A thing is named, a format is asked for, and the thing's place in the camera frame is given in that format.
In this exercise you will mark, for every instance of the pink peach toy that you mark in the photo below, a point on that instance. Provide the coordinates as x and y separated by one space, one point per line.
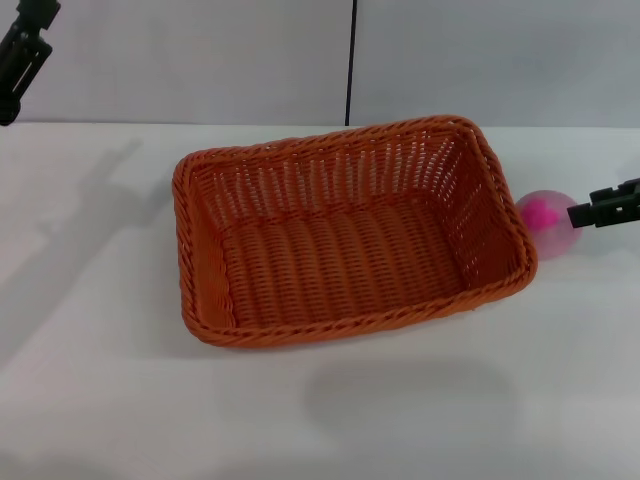
542 235

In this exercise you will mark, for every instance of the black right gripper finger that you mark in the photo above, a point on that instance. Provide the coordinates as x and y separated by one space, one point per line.
617 192
600 214

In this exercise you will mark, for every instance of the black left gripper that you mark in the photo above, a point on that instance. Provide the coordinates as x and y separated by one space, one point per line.
7 107

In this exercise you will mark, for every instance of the orange woven plastic basket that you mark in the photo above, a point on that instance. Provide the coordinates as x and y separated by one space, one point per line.
350 250

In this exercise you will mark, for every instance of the black vertical wall strip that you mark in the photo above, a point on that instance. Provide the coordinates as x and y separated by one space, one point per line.
351 60

